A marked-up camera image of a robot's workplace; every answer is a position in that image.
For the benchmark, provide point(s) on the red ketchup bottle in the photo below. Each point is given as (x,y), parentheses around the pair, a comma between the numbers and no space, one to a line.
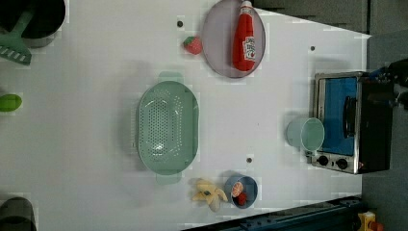
(244,49)

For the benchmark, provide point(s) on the red toy strawberry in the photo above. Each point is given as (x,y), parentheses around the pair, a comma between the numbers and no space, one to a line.
(193,45)

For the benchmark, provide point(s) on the silver toaster oven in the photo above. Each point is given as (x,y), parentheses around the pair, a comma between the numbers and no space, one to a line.
(357,114)

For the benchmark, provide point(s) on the blue bowl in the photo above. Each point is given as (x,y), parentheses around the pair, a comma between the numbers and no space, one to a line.
(250,187)

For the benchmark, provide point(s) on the green toy vegetable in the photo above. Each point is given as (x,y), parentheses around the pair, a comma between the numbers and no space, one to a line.
(10,102)

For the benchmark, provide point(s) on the dark grey cylinder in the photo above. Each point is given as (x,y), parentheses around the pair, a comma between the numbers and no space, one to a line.
(17,214)

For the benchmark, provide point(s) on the blue metal rail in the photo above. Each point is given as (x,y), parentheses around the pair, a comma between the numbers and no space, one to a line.
(333,215)

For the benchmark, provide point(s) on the yellow red device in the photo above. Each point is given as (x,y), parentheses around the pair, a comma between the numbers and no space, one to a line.
(369,222)

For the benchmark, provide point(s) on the orange slice toy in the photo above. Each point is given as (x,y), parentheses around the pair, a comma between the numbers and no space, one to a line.
(237,189)

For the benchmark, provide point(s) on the light green cup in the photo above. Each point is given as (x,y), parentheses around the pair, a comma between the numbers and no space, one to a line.
(305,133)

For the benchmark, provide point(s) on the small red toy fruit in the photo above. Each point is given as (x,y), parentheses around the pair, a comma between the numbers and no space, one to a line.
(242,197)

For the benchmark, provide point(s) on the purple round plate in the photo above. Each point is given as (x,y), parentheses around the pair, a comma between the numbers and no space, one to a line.
(217,37)

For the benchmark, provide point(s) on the yellow banana peel toy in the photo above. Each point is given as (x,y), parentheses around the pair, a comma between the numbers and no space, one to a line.
(210,193)

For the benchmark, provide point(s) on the green plastic strainer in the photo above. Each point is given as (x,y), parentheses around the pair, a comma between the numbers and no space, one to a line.
(167,136)

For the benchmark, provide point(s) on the black metal pot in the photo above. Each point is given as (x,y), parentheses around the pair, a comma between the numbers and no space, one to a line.
(48,17)

